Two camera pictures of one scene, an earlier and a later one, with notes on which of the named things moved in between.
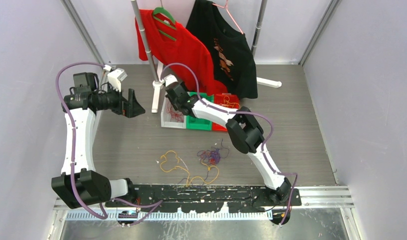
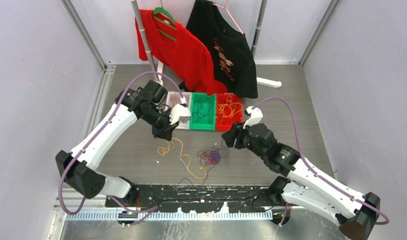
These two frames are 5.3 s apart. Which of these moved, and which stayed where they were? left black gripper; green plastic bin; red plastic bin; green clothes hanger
Moved: left black gripper
Stayed: red plastic bin; green clothes hanger; green plastic bin
